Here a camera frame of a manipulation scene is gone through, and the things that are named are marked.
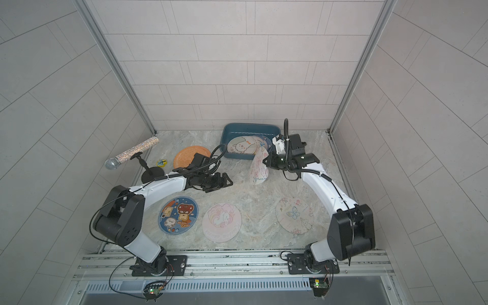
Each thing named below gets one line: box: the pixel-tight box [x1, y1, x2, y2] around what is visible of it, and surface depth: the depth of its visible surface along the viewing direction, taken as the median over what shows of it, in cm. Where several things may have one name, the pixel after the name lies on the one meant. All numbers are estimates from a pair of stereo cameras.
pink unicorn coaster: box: [202, 202, 243, 244], surface depth 84 cm
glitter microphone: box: [104, 135, 160, 170], surface depth 80 cm
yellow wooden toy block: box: [156, 158, 168, 168], surface depth 101 cm
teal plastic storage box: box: [219, 122, 282, 160], surface depth 115 cm
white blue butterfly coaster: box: [275, 196, 314, 236], surface depth 86 cm
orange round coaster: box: [173, 145, 211, 169], surface depth 107 cm
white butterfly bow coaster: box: [249, 146, 270, 185], surface depth 82 cm
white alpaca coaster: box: [226, 135, 257, 154], surface depth 111 cm
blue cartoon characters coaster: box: [157, 195, 199, 236], surface depth 84 cm
